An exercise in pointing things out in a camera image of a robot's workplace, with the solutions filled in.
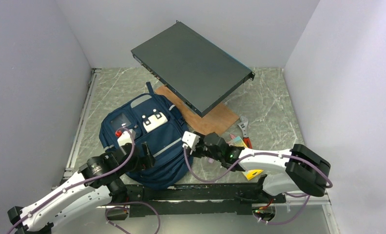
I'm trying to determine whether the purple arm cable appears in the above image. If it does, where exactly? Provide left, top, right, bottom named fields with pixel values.
left=183, top=143, right=333, bottom=226
left=5, top=127, right=136, bottom=234

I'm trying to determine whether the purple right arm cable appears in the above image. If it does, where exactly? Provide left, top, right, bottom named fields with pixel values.
left=183, top=143, right=333, bottom=226

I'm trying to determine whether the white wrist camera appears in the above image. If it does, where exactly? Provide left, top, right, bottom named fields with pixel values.
left=115, top=128, right=136, bottom=146
left=182, top=131, right=200, bottom=151

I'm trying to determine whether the black front rail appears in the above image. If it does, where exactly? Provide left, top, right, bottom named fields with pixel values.
left=111, top=183, right=286, bottom=217

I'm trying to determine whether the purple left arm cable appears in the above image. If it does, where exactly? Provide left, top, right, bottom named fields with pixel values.
left=5, top=127, right=136, bottom=234

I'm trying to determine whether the red handled adjustable wrench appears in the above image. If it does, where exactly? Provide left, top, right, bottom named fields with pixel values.
left=237, top=116, right=252, bottom=149

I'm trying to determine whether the yellow crayon box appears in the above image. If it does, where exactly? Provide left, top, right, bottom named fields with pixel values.
left=228, top=136, right=264, bottom=180

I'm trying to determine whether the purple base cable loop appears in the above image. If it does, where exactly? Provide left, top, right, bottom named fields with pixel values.
left=105, top=201, right=161, bottom=234

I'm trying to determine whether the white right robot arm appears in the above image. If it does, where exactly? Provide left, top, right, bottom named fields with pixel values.
left=182, top=131, right=333, bottom=202

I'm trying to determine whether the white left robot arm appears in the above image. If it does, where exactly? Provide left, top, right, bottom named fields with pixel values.
left=8, top=143, right=155, bottom=234

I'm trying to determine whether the brown wooden base board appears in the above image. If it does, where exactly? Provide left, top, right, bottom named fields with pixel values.
left=155, top=85, right=239, bottom=135

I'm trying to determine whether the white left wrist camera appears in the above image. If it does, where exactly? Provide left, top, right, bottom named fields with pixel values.
left=115, top=128, right=136, bottom=146

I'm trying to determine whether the dark grey rack unit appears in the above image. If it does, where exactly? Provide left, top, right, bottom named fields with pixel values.
left=131, top=21, right=255, bottom=117

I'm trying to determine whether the navy blue student backpack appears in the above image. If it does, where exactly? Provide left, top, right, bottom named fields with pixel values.
left=99, top=82, right=189, bottom=190

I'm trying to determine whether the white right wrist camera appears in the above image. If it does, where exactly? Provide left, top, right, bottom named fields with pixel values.
left=182, top=131, right=200, bottom=151

